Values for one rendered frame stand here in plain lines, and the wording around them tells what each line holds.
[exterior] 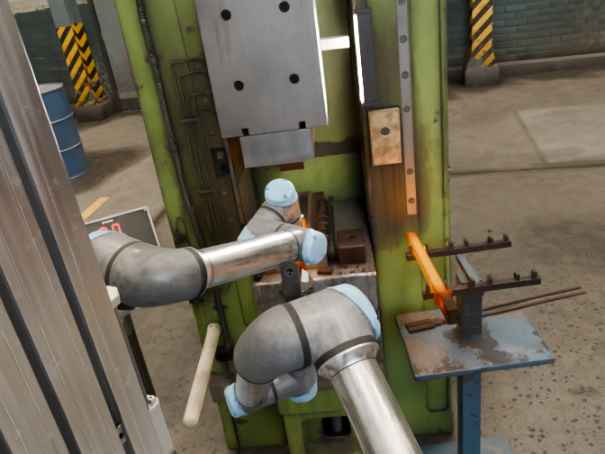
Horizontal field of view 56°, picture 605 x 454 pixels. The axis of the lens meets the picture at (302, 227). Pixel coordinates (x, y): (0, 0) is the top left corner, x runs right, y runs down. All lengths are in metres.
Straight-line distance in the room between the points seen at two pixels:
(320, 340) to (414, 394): 1.37
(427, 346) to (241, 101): 0.90
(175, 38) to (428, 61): 0.72
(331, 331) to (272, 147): 0.77
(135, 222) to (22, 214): 1.30
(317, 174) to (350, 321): 1.23
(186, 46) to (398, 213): 0.82
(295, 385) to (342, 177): 1.01
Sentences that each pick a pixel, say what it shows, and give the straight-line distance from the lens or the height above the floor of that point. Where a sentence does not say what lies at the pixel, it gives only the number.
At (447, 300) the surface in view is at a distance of 1.48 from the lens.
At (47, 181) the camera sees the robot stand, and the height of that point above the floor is 1.70.
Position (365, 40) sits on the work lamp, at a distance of 1.65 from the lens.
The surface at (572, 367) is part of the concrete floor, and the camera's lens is 2.85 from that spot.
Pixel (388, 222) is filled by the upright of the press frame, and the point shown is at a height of 0.98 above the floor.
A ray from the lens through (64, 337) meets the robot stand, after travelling 0.46.
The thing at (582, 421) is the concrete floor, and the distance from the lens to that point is 2.61.
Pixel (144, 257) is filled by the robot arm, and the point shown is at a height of 1.38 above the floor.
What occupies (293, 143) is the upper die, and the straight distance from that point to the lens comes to 1.60.
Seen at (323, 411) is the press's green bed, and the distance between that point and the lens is 2.07.
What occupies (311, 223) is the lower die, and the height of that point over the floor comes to 0.99.
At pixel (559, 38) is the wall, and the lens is 7.77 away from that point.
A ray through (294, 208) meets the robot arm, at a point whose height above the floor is 1.25.
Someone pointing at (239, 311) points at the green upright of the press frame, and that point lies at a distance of 2.06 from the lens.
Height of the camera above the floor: 1.83
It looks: 27 degrees down
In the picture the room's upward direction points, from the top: 8 degrees counter-clockwise
